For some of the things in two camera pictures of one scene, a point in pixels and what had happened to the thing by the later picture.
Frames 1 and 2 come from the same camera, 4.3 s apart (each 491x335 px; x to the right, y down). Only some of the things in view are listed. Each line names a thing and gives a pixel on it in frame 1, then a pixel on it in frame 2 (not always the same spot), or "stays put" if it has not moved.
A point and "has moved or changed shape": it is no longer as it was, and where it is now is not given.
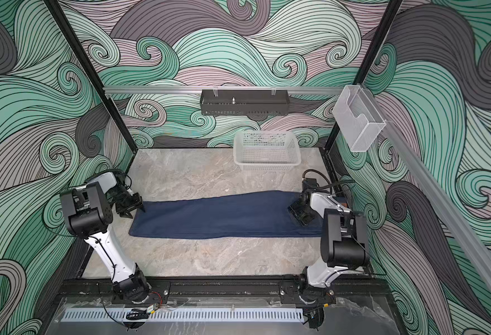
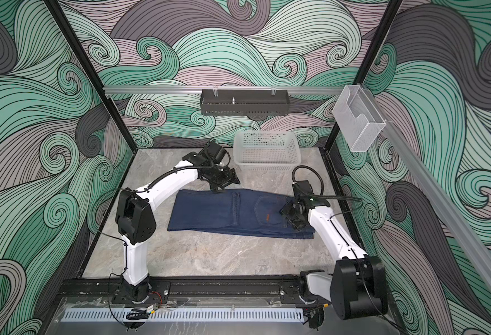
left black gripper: [138, 203] → [231, 179]
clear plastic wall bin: [358, 117] stays put
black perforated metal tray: [245, 102] stays put
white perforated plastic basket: [266, 151] stays put
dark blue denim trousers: [263, 215] has moved or changed shape
